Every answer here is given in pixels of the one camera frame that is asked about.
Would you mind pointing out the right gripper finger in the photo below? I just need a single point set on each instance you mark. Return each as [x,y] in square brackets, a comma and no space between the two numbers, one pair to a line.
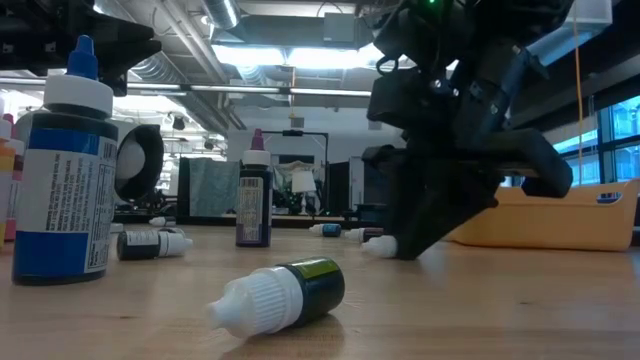
[440,200]
[380,154]

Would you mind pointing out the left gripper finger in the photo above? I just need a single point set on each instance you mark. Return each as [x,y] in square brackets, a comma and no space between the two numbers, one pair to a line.
[125,47]

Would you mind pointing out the small dark red coloring bottle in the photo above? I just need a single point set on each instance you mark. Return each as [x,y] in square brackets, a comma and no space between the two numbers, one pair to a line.
[370,234]

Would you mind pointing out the small blue food coloring bottle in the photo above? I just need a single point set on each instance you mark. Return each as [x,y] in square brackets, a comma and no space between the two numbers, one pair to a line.
[331,230]

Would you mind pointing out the red cap bottle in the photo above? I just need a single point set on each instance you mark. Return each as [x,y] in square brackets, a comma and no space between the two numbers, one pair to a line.
[254,210]

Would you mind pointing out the large pink food coloring bottle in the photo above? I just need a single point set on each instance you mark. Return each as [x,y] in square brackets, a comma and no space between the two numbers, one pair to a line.
[19,170]

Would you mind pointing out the small green-label food coloring bottle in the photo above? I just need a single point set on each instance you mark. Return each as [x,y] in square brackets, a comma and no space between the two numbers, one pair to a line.
[310,292]

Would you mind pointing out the large orange food coloring bottle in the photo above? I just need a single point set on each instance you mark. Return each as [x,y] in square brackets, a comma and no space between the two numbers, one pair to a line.
[4,190]

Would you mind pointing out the large blue food coloring bottle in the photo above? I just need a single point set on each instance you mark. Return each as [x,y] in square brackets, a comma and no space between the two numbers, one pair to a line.
[60,200]

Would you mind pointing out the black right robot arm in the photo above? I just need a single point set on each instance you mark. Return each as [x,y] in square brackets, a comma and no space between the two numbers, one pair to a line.
[500,25]

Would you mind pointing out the grey-blue cabinet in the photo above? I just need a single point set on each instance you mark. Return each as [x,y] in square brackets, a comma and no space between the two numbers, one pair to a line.
[356,185]

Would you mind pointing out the black monitor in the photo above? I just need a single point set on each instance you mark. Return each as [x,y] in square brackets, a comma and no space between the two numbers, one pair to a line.
[339,190]

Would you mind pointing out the long ceiling light fixture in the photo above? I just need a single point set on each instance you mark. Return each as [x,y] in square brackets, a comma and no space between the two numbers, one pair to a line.
[330,92]

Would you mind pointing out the white table lamp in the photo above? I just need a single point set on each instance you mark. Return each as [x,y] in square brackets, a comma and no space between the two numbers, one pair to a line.
[303,182]

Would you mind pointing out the black ceiling spotlight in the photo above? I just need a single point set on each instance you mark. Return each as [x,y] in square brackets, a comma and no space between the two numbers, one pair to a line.
[178,122]

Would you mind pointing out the black round lamp white globe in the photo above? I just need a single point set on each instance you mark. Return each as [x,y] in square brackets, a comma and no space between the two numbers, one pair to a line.
[152,165]

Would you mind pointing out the grey ceiling junction box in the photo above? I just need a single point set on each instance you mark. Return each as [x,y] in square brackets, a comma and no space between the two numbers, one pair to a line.
[340,26]

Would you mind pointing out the yellow plastic bin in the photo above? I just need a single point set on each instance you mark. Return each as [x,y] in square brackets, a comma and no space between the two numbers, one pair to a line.
[575,225]

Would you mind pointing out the blue-lit window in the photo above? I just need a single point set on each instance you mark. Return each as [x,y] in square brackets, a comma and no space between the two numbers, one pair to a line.
[625,165]

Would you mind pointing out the grey-green panel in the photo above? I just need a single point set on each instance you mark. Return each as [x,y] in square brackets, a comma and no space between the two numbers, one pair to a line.
[212,187]

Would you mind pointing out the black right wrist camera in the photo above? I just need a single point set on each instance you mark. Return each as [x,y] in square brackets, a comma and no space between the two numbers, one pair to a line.
[400,102]

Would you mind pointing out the grey wall box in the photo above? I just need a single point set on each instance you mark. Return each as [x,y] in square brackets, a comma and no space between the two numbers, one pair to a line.
[297,122]

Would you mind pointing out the black metal stand frame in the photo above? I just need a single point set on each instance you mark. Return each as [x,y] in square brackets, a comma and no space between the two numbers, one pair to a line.
[292,133]

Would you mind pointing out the silver ceiling duct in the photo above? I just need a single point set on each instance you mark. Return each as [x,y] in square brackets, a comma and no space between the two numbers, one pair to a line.
[220,12]

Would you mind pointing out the black aluminium table frame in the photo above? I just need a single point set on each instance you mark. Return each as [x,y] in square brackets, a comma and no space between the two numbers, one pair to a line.
[290,222]

